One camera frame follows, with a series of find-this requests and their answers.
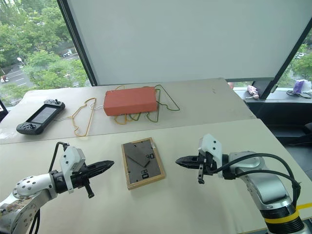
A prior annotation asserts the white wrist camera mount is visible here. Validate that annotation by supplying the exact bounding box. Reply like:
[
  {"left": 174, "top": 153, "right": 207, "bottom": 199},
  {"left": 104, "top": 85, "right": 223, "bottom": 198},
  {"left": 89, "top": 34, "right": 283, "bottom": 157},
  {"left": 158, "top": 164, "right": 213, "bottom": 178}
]
[
  {"left": 59, "top": 146, "right": 86, "bottom": 195},
  {"left": 198, "top": 133, "right": 223, "bottom": 169}
]

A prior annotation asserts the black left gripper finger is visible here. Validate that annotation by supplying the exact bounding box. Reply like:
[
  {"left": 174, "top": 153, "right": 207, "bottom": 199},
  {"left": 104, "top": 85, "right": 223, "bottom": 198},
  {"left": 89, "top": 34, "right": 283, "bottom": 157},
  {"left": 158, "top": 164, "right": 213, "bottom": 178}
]
[
  {"left": 88, "top": 164, "right": 113, "bottom": 178},
  {"left": 86, "top": 160, "right": 115, "bottom": 172}
]

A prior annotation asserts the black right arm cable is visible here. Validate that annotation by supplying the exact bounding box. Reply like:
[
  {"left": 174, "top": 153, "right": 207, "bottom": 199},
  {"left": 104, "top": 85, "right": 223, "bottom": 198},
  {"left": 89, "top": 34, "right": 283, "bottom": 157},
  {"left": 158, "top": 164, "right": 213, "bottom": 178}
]
[{"left": 210, "top": 153, "right": 302, "bottom": 196}]

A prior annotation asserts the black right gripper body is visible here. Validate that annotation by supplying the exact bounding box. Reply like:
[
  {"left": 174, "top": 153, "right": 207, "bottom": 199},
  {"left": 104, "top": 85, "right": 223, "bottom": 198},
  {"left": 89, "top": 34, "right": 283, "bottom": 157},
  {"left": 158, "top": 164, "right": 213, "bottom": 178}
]
[{"left": 196, "top": 151, "right": 217, "bottom": 185}]

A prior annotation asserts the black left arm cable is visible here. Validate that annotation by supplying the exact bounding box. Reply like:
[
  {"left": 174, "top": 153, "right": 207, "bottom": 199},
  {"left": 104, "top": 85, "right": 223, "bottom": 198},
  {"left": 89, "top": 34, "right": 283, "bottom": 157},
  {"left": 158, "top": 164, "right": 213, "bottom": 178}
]
[{"left": 48, "top": 141, "right": 71, "bottom": 173}]

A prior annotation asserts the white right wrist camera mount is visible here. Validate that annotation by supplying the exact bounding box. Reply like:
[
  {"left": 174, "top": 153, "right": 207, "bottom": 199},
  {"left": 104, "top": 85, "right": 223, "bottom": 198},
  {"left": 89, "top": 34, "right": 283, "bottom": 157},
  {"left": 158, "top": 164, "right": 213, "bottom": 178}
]
[{"left": 198, "top": 133, "right": 223, "bottom": 169}]

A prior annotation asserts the black handheld game console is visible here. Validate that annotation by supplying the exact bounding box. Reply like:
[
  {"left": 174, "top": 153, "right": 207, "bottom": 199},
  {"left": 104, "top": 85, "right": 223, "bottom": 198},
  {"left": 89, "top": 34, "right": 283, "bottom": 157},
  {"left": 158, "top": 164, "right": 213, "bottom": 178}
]
[{"left": 16, "top": 98, "right": 66, "bottom": 136}]

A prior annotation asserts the yellow wire hanger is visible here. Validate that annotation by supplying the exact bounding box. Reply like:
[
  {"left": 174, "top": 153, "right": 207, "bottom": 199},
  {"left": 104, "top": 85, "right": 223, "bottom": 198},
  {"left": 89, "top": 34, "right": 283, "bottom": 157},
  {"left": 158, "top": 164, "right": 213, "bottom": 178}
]
[{"left": 70, "top": 97, "right": 98, "bottom": 137}]

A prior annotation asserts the pink folded umbrella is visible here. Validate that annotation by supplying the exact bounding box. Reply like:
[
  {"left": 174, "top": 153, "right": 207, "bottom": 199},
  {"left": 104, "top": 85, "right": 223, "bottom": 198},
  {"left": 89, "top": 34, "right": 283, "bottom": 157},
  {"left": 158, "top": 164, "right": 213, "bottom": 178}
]
[{"left": 245, "top": 85, "right": 260, "bottom": 100}]

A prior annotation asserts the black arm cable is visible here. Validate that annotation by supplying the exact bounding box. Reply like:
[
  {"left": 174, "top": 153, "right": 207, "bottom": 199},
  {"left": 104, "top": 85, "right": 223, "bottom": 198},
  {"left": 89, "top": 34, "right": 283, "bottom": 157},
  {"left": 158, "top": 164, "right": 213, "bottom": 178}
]
[
  {"left": 48, "top": 141, "right": 71, "bottom": 173},
  {"left": 210, "top": 153, "right": 302, "bottom": 196}
]

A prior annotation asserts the green wire hanger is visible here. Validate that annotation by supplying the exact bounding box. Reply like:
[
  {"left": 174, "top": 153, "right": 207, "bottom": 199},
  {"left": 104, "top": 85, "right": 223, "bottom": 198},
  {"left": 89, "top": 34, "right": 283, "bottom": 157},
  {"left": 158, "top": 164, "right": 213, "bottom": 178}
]
[{"left": 145, "top": 84, "right": 181, "bottom": 123}]

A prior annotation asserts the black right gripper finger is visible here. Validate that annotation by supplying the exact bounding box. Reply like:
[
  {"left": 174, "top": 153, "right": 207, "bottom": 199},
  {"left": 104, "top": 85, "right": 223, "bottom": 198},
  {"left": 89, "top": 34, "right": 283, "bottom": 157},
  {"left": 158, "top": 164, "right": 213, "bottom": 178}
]
[
  {"left": 177, "top": 161, "right": 200, "bottom": 170},
  {"left": 175, "top": 156, "right": 199, "bottom": 164}
]

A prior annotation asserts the orange cardboard box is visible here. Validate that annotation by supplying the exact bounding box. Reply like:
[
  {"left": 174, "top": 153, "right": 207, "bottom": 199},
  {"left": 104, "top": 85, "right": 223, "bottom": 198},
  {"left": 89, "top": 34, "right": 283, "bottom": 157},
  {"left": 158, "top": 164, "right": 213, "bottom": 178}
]
[{"left": 103, "top": 86, "right": 159, "bottom": 117}]

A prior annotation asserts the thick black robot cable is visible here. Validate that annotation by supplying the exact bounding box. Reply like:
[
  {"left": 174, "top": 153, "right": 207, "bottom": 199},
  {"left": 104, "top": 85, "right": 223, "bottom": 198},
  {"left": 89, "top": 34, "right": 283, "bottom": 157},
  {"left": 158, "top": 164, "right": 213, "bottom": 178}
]
[{"left": 28, "top": 208, "right": 41, "bottom": 234}]

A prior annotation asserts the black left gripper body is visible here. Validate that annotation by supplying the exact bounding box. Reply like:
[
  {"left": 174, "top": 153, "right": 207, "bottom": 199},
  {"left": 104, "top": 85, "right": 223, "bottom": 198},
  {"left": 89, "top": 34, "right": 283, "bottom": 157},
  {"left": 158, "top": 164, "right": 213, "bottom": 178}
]
[{"left": 70, "top": 165, "right": 95, "bottom": 199}]

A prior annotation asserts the purple bag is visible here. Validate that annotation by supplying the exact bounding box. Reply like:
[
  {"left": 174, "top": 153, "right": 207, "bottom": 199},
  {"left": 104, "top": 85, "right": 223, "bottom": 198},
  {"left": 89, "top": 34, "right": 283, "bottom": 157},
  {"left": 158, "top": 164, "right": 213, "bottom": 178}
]
[{"left": 293, "top": 78, "right": 312, "bottom": 94}]

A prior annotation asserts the wooden picture frame face down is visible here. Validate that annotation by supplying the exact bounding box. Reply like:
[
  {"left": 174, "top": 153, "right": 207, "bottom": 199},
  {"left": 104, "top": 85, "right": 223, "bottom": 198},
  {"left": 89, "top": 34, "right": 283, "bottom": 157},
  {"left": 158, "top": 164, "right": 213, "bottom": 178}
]
[{"left": 121, "top": 136, "right": 167, "bottom": 192}]

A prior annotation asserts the black cord on windowsill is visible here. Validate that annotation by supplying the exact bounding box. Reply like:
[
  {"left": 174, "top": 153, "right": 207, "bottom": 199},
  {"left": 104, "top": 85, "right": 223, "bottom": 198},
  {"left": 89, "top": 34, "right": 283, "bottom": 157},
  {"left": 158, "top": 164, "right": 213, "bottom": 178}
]
[{"left": 286, "top": 90, "right": 312, "bottom": 99}]

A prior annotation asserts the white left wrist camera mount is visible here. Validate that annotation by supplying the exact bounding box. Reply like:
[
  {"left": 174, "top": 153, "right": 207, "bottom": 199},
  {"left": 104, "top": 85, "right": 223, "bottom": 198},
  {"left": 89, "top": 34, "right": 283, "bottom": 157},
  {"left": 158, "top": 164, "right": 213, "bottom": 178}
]
[{"left": 59, "top": 146, "right": 86, "bottom": 195}]

